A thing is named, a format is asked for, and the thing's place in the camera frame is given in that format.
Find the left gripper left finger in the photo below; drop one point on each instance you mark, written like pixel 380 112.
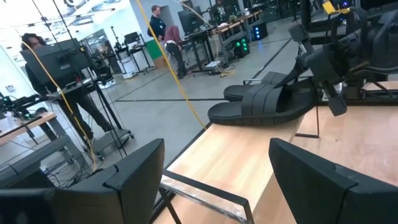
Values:
pixel 130 193

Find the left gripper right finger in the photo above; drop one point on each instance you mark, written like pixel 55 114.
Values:
pixel 326 199

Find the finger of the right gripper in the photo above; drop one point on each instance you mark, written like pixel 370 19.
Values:
pixel 337 101
pixel 290 74

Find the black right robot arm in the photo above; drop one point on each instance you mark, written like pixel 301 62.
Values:
pixel 385 37

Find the computer tower blue lights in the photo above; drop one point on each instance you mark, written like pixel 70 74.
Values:
pixel 259 31

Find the yellow tag on gripper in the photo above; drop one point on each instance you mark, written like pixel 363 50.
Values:
pixel 329 7

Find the computer tower green lights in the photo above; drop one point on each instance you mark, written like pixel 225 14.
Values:
pixel 242 47

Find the white box on floor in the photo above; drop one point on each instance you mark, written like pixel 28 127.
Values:
pixel 213 65

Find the black rolling monitor stand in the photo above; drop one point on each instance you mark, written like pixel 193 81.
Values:
pixel 105 118

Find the long wood desk black legs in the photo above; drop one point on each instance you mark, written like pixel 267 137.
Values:
pixel 224 29

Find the person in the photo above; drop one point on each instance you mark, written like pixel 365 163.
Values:
pixel 220 9
pixel 177 46
pixel 157 26
pixel 79 107

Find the black desk monitor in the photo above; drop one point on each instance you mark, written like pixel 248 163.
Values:
pixel 189 20

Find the wood desk grey legs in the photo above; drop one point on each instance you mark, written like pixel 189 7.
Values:
pixel 18 126

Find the black monitor on stand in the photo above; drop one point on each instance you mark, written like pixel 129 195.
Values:
pixel 56 60

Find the black cart with monitor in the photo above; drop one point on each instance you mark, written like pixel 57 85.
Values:
pixel 132 39

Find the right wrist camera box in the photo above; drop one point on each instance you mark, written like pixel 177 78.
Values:
pixel 298 32

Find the wood shelf black metal frame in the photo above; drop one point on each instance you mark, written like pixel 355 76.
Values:
pixel 224 155

